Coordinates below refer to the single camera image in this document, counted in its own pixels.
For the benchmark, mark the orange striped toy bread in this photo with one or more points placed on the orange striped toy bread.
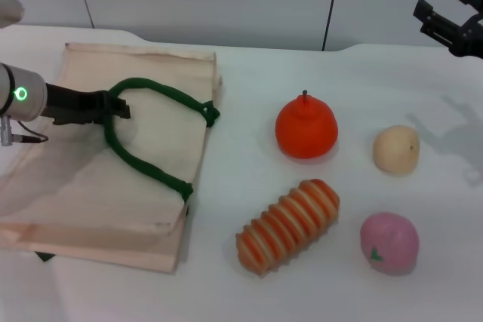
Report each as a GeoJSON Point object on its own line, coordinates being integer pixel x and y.
{"type": "Point", "coordinates": [290, 224]}

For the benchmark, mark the orange toy fruit with stem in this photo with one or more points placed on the orange toy fruit with stem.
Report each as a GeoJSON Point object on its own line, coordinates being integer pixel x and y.
{"type": "Point", "coordinates": [305, 129]}

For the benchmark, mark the pink toy peach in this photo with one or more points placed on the pink toy peach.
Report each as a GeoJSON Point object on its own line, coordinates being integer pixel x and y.
{"type": "Point", "coordinates": [390, 241]}

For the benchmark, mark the beige round toy fruit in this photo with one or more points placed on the beige round toy fruit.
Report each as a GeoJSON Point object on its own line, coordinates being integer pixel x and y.
{"type": "Point", "coordinates": [396, 150]}

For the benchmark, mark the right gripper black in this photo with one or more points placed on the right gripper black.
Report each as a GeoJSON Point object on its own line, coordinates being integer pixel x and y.
{"type": "Point", "coordinates": [471, 37]}

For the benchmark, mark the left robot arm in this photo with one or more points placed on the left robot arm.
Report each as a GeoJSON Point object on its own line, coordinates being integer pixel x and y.
{"type": "Point", "coordinates": [34, 105]}

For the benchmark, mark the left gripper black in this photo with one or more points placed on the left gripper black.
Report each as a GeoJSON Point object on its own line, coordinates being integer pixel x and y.
{"type": "Point", "coordinates": [75, 105]}

